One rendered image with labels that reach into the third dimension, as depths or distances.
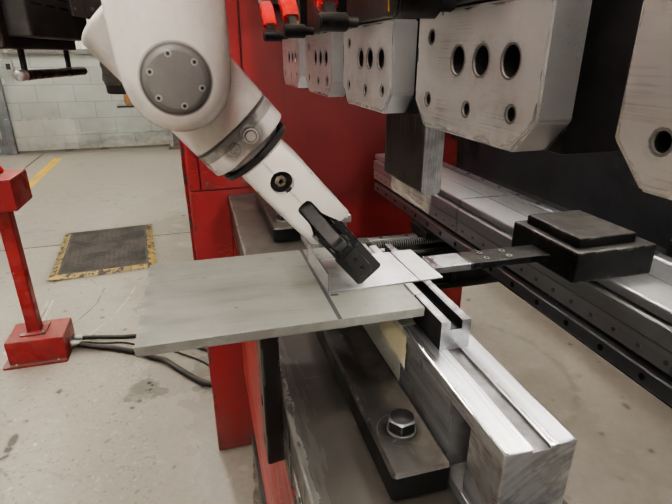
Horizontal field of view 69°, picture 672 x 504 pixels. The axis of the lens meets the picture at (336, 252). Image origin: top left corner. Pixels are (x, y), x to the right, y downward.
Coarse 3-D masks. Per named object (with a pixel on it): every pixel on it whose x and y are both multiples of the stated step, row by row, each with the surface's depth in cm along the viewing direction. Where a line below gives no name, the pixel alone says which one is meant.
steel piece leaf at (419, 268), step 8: (400, 256) 58; (408, 256) 58; (416, 256) 58; (408, 264) 56; (416, 264) 56; (424, 264) 56; (416, 272) 54; (424, 272) 54; (432, 272) 54; (424, 280) 52
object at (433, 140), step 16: (400, 128) 50; (416, 128) 46; (432, 128) 45; (400, 144) 51; (416, 144) 47; (432, 144) 45; (400, 160) 51; (416, 160) 47; (432, 160) 46; (400, 176) 51; (416, 176) 48; (432, 176) 47; (400, 192) 54; (416, 192) 50; (432, 192) 47
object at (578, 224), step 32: (544, 224) 60; (576, 224) 59; (608, 224) 59; (448, 256) 58; (480, 256) 58; (512, 256) 58; (544, 256) 58; (576, 256) 54; (608, 256) 55; (640, 256) 56
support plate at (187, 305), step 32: (256, 256) 59; (288, 256) 59; (320, 256) 59; (160, 288) 51; (192, 288) 51; (224, 288) 51; (256, 288) 51; (288, 288) 51; (320, 288) 51; (384, 288) 51; (160, 320) 45; (192, 320) 45; (224, 320) 45; (256, 320) 45; (288, 320) 45; (320, 320) 45; (352, 320) 45; (384, 320) 46; (160, 352) 41
